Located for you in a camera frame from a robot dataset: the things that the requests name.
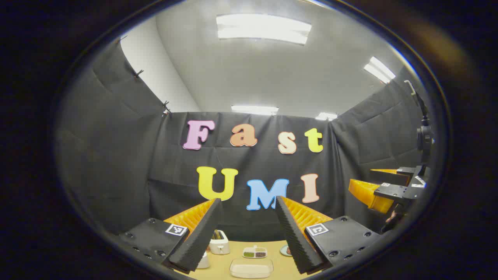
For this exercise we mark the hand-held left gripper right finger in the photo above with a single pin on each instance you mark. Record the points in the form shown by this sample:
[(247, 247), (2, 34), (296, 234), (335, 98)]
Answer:
[(297, 241)]

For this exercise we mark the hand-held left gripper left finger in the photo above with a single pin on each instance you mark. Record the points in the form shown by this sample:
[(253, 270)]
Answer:
[(194, 241)]

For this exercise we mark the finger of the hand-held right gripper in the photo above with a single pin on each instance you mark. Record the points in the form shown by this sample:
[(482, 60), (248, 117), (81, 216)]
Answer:
[(406, 171), (393, 191)]

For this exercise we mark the white rice cooker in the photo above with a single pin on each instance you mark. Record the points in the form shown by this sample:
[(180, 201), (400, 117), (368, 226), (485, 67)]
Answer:
[(203, 261)]

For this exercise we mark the pale green round plate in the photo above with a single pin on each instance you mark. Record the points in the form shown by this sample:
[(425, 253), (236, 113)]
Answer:
[(286, 251)]

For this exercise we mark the brown toast slice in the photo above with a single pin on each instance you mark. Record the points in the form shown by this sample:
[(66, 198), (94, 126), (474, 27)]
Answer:
[(216, 234)]

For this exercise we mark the white toaster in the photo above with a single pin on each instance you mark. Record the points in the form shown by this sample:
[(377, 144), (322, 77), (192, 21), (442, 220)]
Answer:
[(220, 245)]

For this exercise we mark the white divided bean dish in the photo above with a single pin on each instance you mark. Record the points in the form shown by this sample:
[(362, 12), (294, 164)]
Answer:
[(255, 253)]

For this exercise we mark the ceiling light panel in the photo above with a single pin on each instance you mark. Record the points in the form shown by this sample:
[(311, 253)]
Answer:
[(262, 29), (255, 110), (379, 70), (326, 116)]

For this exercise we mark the black backdrop cloth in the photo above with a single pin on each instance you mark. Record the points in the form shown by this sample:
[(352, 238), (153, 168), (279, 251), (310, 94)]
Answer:
[(128, 167)]

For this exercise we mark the black binder clip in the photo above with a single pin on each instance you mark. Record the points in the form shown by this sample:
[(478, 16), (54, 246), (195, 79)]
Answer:
[(138, 73), (166, 107)]

